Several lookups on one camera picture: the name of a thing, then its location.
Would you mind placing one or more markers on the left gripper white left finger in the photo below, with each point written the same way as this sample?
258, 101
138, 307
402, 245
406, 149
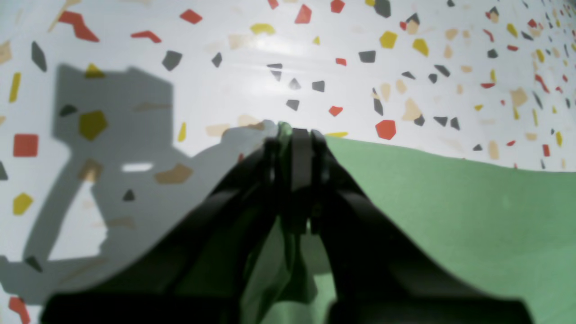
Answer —
196, 273

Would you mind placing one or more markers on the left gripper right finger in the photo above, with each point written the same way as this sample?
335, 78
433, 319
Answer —
381, 276

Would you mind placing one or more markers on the light green T-shirt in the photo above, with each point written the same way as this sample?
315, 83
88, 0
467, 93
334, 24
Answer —
508, 232

